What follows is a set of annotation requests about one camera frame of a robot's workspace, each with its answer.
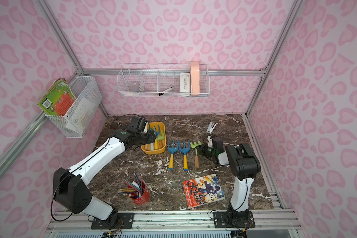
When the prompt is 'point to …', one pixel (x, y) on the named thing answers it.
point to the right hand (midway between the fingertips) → (195, 145)
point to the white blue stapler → (211, 127)
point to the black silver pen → (168, 89)
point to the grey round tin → (134, 87)
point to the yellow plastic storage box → (158, 128)
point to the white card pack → (184, 82)
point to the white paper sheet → (81, 115)
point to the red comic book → (203, 190)
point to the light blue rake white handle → (152, 144)
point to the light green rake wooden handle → (194, 146)
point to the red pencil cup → (141, 197)
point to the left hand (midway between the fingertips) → (154, 134)
